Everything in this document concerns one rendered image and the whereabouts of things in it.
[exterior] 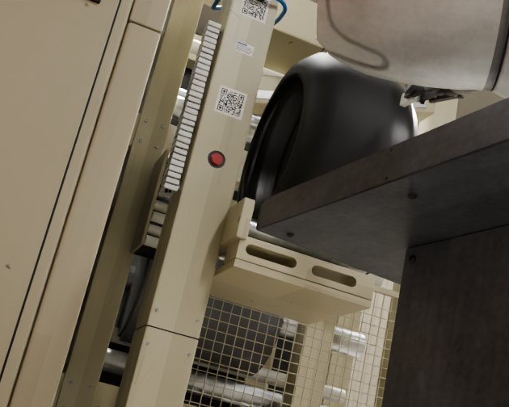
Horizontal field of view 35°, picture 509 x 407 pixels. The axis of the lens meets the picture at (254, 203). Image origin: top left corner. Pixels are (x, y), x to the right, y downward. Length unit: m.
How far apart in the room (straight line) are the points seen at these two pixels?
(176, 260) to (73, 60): 0.87
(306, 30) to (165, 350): 1.15
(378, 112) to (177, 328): 0.70
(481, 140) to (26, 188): 0.60
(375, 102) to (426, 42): 1.07
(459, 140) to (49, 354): 0.58
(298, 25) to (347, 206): 1.76
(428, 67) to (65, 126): 0.47
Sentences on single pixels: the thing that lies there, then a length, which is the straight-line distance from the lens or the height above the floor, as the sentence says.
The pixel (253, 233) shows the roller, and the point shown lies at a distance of 1.88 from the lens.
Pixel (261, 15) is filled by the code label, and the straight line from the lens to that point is 2.18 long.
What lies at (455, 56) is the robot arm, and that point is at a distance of 0.92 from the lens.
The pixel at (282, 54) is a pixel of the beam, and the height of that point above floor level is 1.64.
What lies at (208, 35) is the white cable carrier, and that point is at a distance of 2.11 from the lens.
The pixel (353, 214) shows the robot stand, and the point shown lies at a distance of 0.82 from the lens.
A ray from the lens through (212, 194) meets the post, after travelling 1.95.
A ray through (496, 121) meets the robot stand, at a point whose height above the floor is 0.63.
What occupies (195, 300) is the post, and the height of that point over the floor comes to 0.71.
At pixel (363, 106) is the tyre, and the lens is 1.95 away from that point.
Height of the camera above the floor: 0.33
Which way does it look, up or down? 19 degrees up
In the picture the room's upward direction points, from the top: 13 degrees clockwise
